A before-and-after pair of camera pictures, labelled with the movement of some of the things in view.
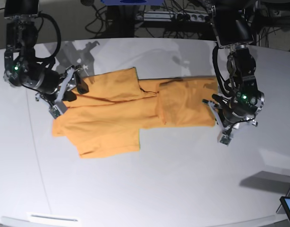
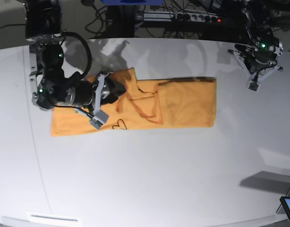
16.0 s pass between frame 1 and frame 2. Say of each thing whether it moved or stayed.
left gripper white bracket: moved
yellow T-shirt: moved
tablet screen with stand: stayed
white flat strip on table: stayed
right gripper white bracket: moved
